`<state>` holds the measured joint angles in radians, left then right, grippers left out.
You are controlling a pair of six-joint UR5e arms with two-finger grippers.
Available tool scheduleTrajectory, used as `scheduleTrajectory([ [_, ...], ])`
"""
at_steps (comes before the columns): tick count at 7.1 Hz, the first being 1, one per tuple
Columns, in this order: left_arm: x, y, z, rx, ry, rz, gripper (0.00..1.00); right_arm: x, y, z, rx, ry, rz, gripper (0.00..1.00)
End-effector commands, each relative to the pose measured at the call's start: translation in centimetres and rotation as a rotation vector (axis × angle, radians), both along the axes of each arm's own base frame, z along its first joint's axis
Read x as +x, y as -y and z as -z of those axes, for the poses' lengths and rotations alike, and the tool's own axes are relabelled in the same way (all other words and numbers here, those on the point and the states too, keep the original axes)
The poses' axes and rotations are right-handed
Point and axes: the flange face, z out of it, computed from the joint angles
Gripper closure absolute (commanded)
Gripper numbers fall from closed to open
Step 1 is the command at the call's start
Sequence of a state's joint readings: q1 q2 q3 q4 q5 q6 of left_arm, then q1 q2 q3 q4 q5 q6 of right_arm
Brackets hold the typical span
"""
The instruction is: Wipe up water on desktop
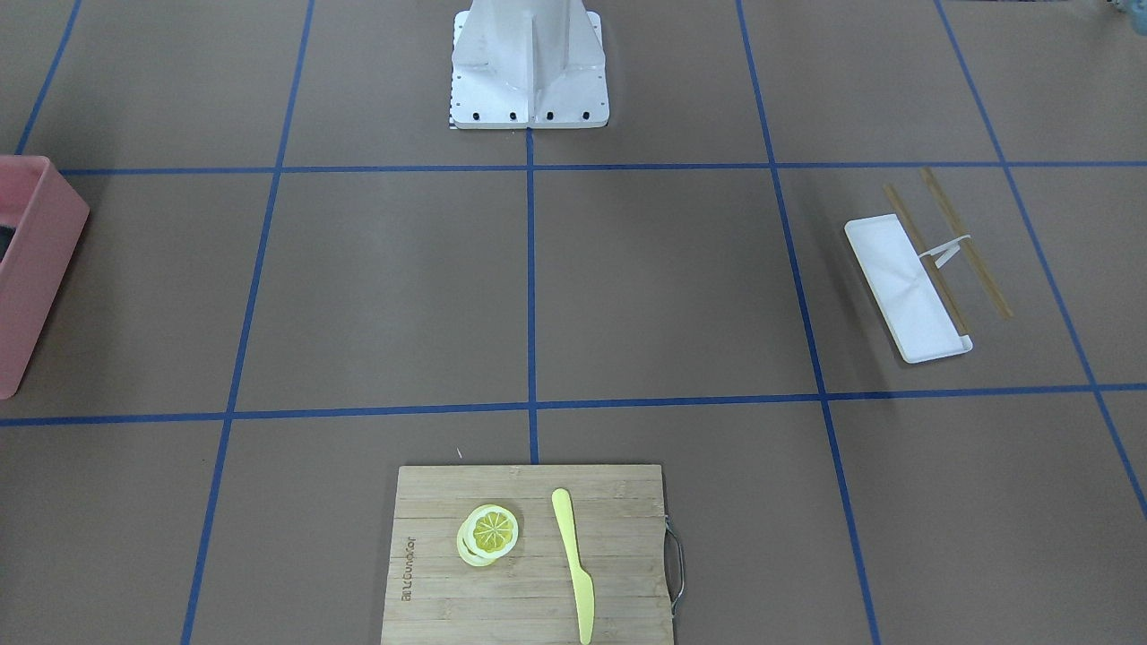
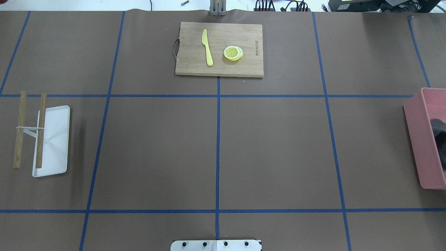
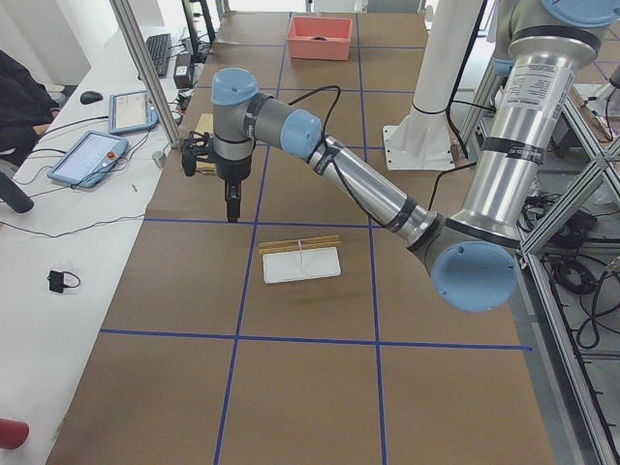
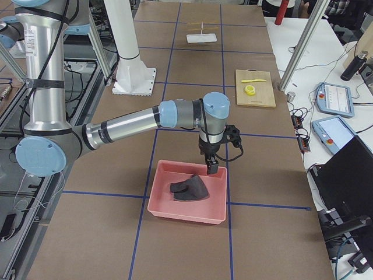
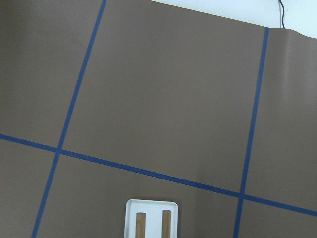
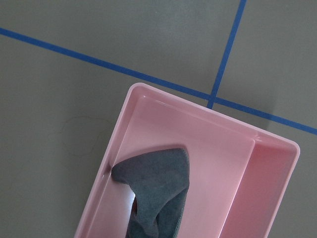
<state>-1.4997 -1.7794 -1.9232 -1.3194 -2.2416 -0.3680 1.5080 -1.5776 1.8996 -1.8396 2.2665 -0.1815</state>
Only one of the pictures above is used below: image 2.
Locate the wooden cutting board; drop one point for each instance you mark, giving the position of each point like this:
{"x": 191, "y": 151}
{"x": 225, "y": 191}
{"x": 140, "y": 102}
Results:
{"x": 191, "y": 57}

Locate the grey cloth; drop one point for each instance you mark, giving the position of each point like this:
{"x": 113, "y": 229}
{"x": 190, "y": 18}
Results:
{"x": 439, "y": 133}

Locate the white pedestal column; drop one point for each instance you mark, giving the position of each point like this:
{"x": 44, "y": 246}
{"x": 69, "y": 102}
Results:
{"x": 217, "y": 245}

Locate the white rectangular tray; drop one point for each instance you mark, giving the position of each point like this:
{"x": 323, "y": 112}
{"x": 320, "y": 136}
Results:
{"x": 56, "y": 142}

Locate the yellow plastic knife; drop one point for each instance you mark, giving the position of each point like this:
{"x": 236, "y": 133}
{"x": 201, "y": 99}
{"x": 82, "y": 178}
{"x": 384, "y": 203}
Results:
{"x": 209, "y": 59}

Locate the wooden towel rack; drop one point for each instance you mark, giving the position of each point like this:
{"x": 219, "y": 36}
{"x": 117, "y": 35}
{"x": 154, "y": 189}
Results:
{"x": 36, "y": 132}

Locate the aluminium frame post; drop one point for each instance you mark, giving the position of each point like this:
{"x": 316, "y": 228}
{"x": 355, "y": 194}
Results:
{"x": 218, "y": 8}

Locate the yellow lemon slice toy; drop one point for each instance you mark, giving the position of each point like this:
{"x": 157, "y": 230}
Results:
{"x": 233, "y": 53}

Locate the pink plastic bin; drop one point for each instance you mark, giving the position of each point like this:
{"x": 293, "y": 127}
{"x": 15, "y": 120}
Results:
{"x": 428, "y": 104}

